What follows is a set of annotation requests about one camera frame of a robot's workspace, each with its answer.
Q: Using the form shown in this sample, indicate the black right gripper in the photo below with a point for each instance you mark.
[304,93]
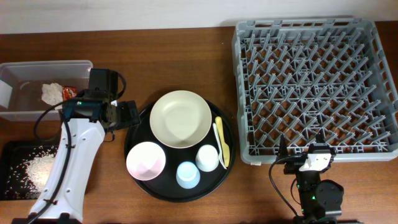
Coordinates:
[294,163]

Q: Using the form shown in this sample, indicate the white plastic spoon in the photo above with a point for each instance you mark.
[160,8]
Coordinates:
[220,154]

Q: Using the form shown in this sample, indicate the light blue cup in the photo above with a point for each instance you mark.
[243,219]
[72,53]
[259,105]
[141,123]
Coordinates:
[187,175]

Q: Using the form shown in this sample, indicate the pink bowl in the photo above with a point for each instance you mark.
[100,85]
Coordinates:
[145,161]

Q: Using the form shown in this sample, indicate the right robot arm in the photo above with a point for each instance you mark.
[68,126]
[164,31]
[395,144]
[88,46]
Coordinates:
[320,200]

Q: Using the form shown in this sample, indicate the red snack wrapper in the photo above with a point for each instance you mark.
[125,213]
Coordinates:
[68,92]

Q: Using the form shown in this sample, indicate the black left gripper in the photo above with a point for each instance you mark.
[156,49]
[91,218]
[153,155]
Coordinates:
[129,112]

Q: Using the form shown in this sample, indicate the yellow plastic spoon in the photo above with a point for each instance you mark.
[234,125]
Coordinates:
[224,145]

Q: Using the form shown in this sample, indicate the large cream bowl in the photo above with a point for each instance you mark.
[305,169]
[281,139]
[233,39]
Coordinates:
[180,119]

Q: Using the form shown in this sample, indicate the round black tray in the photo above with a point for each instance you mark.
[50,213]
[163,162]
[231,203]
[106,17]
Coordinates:
[165,186]

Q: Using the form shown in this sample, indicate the black rectangular tray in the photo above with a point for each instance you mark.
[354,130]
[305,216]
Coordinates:
[7,153]

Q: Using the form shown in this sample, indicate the white tissue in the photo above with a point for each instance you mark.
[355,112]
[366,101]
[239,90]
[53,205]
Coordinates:
[52,93]

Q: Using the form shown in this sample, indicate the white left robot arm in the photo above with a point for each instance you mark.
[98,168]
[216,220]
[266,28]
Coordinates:
[61,201]

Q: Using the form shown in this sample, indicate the white rice pile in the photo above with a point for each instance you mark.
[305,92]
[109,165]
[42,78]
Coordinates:
[29,170]

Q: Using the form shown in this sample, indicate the clear plastic waste bin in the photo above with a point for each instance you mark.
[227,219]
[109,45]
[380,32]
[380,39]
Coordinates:
[21,85]

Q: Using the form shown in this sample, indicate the grey plastic dishwasher rack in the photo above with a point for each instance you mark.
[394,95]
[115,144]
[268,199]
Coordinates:
[296,78]

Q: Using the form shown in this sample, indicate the white cup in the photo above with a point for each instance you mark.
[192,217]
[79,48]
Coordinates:
[207,158]

